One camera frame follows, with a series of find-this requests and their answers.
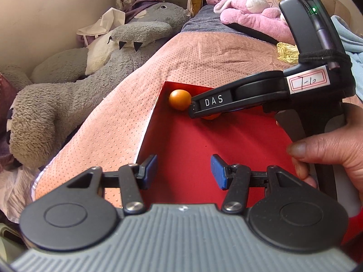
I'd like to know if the red tray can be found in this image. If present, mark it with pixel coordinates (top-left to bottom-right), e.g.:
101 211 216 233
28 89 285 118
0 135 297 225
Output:
135 81 363 245

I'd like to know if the pink plush rabbit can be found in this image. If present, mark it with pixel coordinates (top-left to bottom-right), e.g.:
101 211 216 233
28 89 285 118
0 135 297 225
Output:
213 0 297 44

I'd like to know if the white crinkled cloth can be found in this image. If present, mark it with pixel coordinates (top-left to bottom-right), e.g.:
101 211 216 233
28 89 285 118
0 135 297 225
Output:
0 164 40 221

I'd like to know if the pink dotted blanket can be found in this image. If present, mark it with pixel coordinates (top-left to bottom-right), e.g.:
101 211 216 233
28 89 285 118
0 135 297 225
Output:
34 31 363 204

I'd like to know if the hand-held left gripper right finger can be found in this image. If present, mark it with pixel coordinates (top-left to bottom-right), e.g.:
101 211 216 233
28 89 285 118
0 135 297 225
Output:
210 154 308 214

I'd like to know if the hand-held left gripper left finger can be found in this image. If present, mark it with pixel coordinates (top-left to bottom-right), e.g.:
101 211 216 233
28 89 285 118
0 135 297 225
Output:
66 154 158 216

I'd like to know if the white paper bag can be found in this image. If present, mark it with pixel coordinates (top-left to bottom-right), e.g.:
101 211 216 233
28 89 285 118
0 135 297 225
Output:
76 8 127 46

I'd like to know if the person's right hand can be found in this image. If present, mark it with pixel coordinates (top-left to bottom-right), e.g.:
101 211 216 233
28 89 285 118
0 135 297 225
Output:
286 102 363 194

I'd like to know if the small yellow-orange kumquat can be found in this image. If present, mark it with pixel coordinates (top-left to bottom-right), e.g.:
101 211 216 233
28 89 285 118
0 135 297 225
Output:
169 90 192 110

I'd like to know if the light blue blanket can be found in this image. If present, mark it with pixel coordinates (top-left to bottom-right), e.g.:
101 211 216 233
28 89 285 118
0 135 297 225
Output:
330 15 363 63

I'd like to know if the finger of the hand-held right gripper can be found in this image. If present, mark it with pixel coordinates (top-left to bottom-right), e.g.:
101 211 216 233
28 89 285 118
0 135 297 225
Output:
188 86 237 119

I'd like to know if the grey plush toy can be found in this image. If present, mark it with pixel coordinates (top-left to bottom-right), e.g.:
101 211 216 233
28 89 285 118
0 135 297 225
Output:
0 2 189 169

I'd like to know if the grey blanket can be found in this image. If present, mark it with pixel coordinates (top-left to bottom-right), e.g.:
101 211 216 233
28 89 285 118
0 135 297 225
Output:
181 5 280 46

